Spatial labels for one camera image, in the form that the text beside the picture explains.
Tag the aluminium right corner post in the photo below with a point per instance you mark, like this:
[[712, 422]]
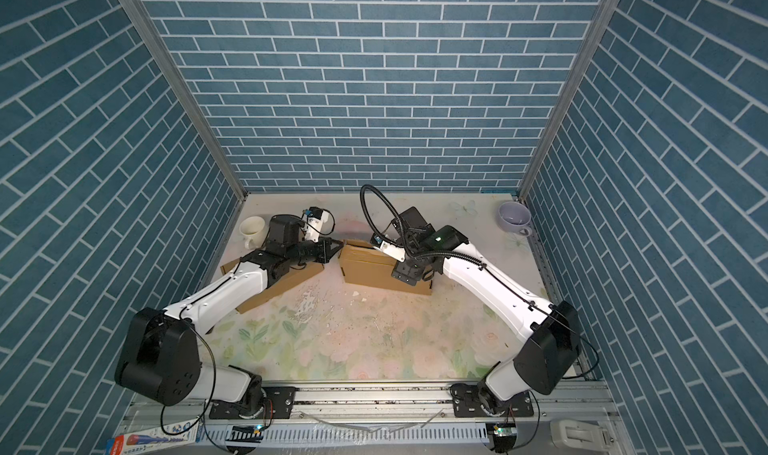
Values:
[[593, 36]]

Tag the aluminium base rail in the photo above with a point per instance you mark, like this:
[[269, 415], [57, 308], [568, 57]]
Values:
[[361, 403]]

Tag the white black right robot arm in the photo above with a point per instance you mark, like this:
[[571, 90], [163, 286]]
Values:
[[549, 333]]

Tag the aluminium left corner post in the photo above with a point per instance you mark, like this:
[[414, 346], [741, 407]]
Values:
[[145, 27]]

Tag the white ceramic mug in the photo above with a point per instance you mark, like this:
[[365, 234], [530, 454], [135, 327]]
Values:
[[254, 231]]

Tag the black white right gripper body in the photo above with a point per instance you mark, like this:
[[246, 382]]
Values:
[[409, 267]]

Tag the white red blue carton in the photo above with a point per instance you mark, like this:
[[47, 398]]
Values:
[[153, 440]]

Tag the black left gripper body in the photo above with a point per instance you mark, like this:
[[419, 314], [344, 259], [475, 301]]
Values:
[[307, 252]]

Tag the white plastic device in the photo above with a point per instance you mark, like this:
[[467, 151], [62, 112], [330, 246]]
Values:
[[579, 435]]

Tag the white slotted cable duct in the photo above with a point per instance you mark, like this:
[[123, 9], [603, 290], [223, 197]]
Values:
[[324, 435]]

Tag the brown cardboard box sheet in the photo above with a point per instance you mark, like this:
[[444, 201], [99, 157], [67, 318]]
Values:
[[363, 265], [291, 280]]

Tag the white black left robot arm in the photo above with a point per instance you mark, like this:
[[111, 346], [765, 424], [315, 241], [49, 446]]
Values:
[[160, 356]]

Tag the aluminium corner post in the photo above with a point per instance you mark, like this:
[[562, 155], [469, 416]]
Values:
[[593, 36], [145, 27]]

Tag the brown cardboard box top sheet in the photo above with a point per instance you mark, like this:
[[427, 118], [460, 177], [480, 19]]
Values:
[[291, 280]]

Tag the lavender ceramic mug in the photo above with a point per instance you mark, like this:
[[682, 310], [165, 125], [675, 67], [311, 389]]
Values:
[[514, 217]]

